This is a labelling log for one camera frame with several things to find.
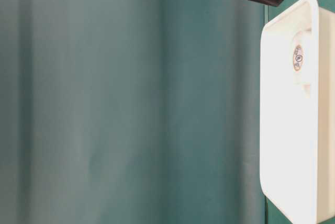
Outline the white plastic tray case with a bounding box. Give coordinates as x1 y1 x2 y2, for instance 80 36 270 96
260 0 334 223

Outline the white tape roll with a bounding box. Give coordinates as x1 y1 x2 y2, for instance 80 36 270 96
290 28 312 97

